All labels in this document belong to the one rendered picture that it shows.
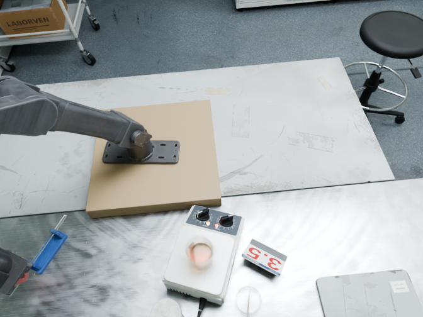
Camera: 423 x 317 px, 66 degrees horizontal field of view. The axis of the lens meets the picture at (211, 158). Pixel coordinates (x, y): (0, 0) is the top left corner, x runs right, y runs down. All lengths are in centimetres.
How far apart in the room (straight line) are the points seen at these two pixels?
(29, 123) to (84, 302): 43
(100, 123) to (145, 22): 242
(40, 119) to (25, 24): 223
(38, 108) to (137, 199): 36
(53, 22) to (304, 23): 192
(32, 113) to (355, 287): 70
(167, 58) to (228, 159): 183
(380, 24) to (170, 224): 147
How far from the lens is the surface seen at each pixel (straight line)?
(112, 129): 71
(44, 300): 86
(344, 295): 79
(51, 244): 88
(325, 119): 102
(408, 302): 83
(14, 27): 281
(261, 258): 75
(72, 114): 63
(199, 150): 86
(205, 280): 68
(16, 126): 55
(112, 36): 298
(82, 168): 96
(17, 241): 94
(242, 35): 281
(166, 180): 82
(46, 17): 270
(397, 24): 195
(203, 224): 74
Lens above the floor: 165
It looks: 57 degrees down
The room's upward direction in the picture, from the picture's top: 4 degrees counter-clockwise
